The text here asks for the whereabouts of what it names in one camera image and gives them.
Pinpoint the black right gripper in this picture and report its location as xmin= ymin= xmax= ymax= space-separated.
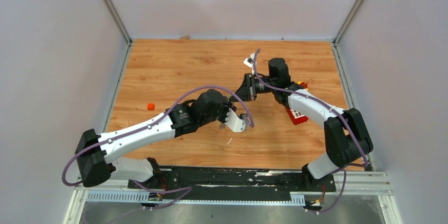
xmin=229 ymin=73 xmax=277 ymax=102

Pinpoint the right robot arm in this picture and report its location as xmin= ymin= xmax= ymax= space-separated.
xmin=236 ymin=58 xmax=374 ymax=191

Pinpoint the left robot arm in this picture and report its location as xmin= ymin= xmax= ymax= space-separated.
xmin=72 ymin=87 xmax=255 ymax=189

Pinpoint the toy brick car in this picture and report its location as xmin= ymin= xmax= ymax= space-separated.
xmin=297 ymin=81 xmax=309 ymax=91

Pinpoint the orange cube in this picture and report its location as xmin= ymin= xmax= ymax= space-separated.
xmin=147 ymin=103 xmax=155 ymax=111

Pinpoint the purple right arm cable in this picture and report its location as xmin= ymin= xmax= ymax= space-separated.
xmin=253 ymin=48 xmax=370 ymax=174

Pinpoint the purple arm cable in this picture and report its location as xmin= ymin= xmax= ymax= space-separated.
xmin=253 ymin=48 xmax=370 ymax=174
xmin=62 ymin=85 xmax=256 ymax=186

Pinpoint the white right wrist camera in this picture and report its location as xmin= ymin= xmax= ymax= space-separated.
xmin=243 ymin=53 xmax=255 ymax=69

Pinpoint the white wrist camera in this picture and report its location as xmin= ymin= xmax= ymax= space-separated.
xmin=224 ymin=108 xmax=249 ymax=133
xmin=243 ymin=53 xmax=255 ymax=69

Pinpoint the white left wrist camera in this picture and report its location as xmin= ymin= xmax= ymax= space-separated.
xmin=224 ymin=108 xmax=249 ymax=133

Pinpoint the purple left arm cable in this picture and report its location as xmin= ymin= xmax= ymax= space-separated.
xmin=62 ymin=85 xmax=256 ymax=186

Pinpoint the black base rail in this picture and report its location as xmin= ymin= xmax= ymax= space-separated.
xmin=142 ymin=166 xmax=336 ymax=201

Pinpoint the white slotted cable duct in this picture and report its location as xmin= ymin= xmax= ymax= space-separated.
xmin=86 ymin=190 xmax=306 ymax=207

